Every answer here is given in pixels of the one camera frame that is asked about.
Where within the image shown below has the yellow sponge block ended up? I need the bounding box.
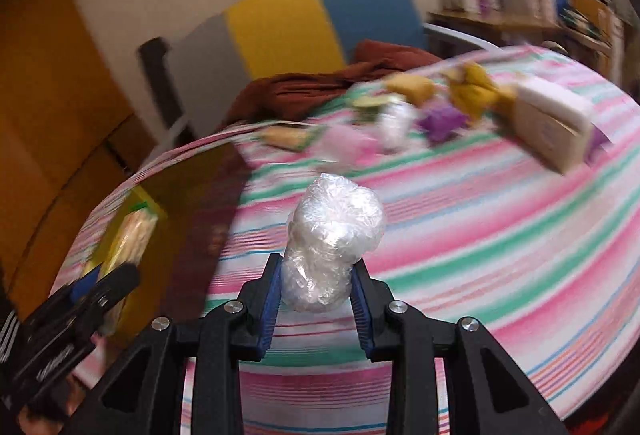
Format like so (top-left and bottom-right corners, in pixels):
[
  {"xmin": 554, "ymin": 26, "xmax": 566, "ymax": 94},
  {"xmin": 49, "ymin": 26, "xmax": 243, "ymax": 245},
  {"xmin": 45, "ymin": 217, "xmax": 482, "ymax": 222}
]
[{"xmin": 384, "ymin": 73, "xmax": 436, "ymax": 108}]

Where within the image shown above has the white beige box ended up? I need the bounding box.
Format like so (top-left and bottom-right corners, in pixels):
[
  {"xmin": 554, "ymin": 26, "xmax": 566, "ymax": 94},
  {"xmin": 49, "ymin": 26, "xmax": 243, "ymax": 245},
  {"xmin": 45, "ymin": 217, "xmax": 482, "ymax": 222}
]
[{"xmin": 512, "ymin": 75, "xmax": 596, "ymax": 174}]

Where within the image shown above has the pink hair roller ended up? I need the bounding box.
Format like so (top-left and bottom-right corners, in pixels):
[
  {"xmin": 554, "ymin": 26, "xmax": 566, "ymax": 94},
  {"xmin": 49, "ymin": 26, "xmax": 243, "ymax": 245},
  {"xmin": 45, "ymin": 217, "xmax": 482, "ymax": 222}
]
[{"xmin": 318, "ymin": 124, "xmax": 378, "ymax": 168}]

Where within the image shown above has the gold metal tin tray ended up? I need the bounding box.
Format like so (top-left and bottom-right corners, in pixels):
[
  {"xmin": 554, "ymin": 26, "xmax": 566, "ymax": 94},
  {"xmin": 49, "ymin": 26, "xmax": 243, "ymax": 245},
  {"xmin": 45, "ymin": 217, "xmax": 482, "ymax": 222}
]
[{"xmin": 84, "ymin": 142, "xmax": 252, "ymax": 357}]

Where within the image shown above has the dark red blanket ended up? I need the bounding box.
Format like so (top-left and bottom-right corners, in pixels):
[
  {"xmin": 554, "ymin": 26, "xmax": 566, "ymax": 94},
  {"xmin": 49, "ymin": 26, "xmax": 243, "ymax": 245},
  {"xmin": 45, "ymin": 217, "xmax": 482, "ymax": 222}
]
[{"xmin": 218, "ymin": 39, "xmax": 442, "ymax": 129}]

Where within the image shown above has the purple cube block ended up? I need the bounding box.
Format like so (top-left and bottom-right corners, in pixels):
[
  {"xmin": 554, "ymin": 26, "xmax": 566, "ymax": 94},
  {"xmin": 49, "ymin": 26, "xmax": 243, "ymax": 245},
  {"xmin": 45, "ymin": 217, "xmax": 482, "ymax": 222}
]
[{"xmin": 584, "ymin": 126, "xmax": 610, "ymax": 165}]

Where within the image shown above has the cluttered wooden shelf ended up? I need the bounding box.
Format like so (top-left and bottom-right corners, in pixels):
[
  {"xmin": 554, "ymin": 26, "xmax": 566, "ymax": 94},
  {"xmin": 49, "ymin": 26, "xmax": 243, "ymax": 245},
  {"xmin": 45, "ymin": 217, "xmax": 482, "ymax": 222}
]
[{"xmin": 564, "ymin": 0, "xmax": 637, "ymax": 87}]

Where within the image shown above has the wooden wardrobe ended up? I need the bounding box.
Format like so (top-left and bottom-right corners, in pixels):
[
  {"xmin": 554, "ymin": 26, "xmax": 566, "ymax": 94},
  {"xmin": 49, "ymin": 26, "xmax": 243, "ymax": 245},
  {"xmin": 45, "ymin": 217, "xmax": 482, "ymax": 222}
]
[{"xmin": 1, "ymin": 0, "xmax": 156, "ymax": 318}]

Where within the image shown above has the purple box on desk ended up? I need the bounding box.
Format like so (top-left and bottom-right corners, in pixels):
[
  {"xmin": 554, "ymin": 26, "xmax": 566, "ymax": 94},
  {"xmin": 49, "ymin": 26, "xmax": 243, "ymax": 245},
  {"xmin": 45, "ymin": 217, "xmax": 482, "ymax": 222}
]
[{"xmin": 476, "ymin": 0, "xmax": 500, "ymax": 18}]

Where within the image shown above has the clear plastic bag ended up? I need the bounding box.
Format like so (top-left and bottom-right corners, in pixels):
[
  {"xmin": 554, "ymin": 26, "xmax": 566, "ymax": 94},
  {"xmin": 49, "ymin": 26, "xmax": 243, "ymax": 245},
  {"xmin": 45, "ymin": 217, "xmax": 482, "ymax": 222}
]
[{"xmin": 281, "ymin": 173, "xmax": 386, "ymax": 314}]

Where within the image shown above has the noodle snack packet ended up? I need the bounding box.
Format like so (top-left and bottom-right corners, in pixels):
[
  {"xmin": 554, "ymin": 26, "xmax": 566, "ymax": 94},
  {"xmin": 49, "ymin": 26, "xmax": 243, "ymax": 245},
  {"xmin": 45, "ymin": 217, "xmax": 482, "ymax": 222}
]
[{"xmin": 259, "ymin": 125, "xmax": 317, "ymax": 152}]

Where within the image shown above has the yellow plush toy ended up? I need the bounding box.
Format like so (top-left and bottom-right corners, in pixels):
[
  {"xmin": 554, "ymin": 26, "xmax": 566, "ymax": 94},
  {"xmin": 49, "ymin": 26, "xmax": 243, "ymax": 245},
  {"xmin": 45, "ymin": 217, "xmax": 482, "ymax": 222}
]
[{"xmin": 442, "ymin": 62, "xmax": 516, "ymax": 126}]

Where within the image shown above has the green gold small box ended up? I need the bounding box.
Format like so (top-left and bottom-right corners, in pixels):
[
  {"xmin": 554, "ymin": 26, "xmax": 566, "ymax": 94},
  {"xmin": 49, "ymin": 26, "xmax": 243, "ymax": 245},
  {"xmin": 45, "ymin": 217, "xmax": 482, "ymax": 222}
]
[{"xmin": 350, "ymin": 94, "xmax": 399, "ymax": 118}]

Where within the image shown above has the wooden side desk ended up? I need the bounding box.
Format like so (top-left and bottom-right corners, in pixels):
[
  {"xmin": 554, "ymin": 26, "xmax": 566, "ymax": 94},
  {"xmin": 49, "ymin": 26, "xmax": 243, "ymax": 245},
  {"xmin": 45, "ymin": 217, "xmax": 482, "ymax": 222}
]
[{"xmin": 428, "ymin": 11, "xmax": 562, "ymax": 46}]

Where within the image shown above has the grey yellow blue headboard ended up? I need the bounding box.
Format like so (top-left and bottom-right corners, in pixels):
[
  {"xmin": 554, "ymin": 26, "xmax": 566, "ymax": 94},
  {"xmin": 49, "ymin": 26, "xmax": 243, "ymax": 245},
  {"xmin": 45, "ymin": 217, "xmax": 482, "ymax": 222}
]
[{"xmin": 165, "ymin": 0, "xmax": 426, "ymax": 137}]

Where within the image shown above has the striped pink green bedsheet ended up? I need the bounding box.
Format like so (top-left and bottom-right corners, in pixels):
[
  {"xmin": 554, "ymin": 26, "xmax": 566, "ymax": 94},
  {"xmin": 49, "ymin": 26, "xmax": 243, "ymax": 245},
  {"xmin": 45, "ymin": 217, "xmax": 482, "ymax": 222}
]
[{"xmin": 52, "ymin": 46, "xmax": 639, "ymax": 434}]

